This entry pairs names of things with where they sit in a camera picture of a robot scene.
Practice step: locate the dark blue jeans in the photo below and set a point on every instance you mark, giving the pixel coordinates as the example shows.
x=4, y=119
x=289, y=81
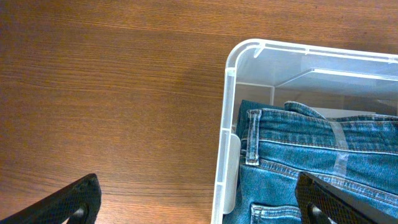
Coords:
x=356, y=154

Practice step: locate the white label in bin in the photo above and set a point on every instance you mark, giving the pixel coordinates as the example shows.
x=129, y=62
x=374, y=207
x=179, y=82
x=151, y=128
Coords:
x=338, y=113

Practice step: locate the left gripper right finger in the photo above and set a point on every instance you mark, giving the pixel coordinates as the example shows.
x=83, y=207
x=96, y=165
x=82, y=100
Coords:
x=320, y=202

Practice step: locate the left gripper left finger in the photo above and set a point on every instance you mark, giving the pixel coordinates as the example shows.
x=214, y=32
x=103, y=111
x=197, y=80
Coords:
x=79, y=203

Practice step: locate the clear plastic storage bin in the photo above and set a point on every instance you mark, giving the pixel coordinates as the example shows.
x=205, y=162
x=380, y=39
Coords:
x=273, y=73

